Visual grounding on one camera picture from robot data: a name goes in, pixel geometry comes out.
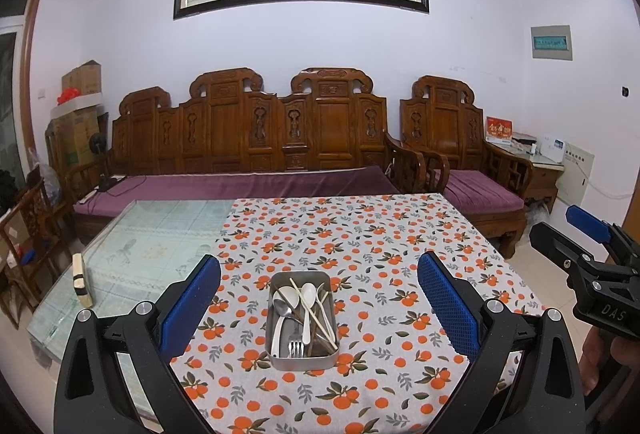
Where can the white remote control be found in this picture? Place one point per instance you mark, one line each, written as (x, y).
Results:
(87, 198)

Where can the red desk calendar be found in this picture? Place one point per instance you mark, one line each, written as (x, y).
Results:
(499, 128)

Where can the square purple armchair cushion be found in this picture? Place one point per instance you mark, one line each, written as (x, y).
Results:
(480, 191)

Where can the small black fan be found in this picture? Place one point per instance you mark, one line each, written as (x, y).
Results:
(97, 143)

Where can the black object on sofa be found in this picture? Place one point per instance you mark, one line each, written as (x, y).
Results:
(109, 183)

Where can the small brown cardboard box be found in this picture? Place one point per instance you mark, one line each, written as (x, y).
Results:
(85, 79)

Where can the beige block with dark band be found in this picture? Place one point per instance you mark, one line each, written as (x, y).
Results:
(80, 264)

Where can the carved wooden sofa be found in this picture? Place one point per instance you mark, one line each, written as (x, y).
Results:
(330, 129)

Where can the person's right hand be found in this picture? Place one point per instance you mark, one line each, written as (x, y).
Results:
(592, 359)

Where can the flat white box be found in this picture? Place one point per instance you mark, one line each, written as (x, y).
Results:
(82, 107)

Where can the black clothing pile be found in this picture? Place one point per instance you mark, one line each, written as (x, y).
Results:
(5, 189)

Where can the grey wall electrical panel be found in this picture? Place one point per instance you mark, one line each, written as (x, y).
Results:
(551, 43)

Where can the large brown cardboard box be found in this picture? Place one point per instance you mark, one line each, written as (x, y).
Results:
(75, 139)

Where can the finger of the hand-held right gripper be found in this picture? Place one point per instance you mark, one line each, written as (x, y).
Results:
(587, 221)
(560, 246)

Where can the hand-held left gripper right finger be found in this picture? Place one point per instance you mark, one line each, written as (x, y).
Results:
(445, 304)

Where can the crumpled plastic bag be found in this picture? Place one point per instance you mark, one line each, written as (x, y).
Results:
(540, 214)

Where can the clear plastic bag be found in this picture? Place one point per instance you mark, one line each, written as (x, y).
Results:
(45, 179)

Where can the metal fork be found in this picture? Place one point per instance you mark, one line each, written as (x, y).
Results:
(296, 346)

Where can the orange fruit print tablecloth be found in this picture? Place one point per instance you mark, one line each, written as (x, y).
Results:
(350, 224)

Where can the long purple sofa cushion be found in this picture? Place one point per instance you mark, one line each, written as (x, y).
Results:
(240, 186)

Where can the wooden framed glass door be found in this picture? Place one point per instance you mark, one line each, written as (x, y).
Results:
(30, 39)

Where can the carved wooden armchair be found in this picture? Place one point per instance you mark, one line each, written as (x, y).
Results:
(447, 124)

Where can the rectangular metal tray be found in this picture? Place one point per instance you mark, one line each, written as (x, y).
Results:
(305, 363)

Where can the metal spoon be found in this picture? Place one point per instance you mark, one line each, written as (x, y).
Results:
(282, 309)

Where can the red ornament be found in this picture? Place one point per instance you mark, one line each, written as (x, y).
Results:
(67, 96)

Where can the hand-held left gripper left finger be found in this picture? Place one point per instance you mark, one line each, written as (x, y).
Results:
(190, 304)

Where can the wooden side table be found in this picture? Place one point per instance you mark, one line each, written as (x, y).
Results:
(542, 179)

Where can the wooden side chair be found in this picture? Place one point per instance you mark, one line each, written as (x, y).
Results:
(35, 234)

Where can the light bamboo chopstick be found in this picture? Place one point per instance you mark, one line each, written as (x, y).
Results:
(324, 300)
(320, 326)

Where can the white tabletop device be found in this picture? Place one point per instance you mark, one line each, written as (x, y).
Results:
(555, 149)

